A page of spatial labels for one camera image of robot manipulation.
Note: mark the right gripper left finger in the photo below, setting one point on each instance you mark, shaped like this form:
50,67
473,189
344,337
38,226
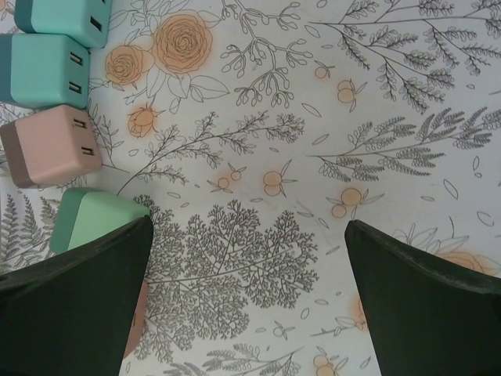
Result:
70,313

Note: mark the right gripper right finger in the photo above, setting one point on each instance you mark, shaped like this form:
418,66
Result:
430,321

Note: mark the green usb plug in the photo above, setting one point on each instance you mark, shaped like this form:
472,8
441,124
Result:
98,215

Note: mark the pink plug with brown base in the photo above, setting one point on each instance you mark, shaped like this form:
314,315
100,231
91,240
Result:
55,149

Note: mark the teal usb plug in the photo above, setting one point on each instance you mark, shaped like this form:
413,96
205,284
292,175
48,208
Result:
43,70
58,19

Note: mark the floral printed tablecloth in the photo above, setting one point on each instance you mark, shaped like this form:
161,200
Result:
274,137

